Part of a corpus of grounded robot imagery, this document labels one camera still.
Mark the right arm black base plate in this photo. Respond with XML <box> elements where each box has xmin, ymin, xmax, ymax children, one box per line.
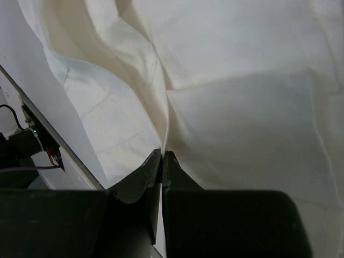
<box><xmin>1</xmin><ymin>104</ymin><xmax>65</xmax><ymax>173</ymax></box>

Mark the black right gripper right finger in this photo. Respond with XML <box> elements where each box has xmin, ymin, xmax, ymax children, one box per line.
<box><xmin>162</xmin><ymin>151</ymin><xmax>207</xmax><ymax>257</ymax></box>

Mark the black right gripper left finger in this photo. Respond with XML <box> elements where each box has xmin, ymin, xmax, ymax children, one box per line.
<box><xmin>109</xmin><ymin>149</ymin><xmax>162</xmax><ymax>245</ymax></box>

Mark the aluminium table edge rail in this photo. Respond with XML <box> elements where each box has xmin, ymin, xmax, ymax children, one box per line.
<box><xmin>1</xmin><ymin>66</ymin><xmax>104</xmax><ymax>190</ymax></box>

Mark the white fabric skirt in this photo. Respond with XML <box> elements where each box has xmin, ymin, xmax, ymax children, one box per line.
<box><xmin>19</xmin><ymin>1</ymin><xmax>343</xmax><ymax>257</ymax></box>

